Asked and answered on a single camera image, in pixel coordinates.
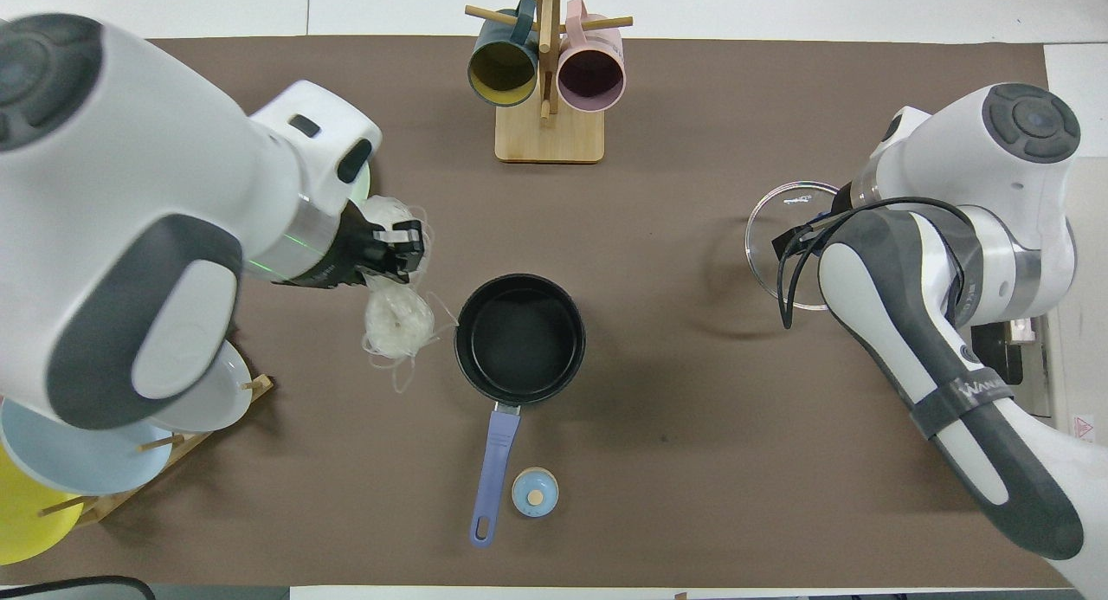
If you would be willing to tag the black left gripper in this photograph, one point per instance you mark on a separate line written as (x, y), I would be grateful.
(355, 254)

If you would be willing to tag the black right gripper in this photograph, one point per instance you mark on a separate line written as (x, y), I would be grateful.
(801, 241)

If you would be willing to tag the glass lid with blue knob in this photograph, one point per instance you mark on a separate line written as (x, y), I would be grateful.
(766, 223)

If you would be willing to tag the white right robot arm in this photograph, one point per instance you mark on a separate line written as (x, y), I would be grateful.
(1021, 202)

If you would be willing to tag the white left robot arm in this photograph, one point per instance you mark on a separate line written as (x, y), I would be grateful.
(130, 193)

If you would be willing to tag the light green plate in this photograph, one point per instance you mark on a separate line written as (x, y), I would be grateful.
(362, 184)

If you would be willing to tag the grey plate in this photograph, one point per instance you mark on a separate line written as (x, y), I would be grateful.
(216, 392)

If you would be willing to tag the wooden plate rack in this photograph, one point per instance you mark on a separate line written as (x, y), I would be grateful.
(164, 442)

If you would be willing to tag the light blue plate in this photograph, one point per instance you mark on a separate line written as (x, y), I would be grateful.
(78, 461)

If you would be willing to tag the yellow plate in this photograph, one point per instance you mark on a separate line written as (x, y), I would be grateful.
(26, 522)

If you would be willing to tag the brown table mat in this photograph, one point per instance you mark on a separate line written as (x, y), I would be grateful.
(692, 236)

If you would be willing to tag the wooden mug tree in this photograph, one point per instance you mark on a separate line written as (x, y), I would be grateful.
(550, 141)

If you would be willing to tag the teal mug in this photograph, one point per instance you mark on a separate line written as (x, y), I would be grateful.
(502, 67)

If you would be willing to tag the pink mug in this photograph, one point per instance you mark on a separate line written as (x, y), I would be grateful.
(591, 76)

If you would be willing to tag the beige toaster oven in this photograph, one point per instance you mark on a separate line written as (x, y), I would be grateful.
(1091, 366)

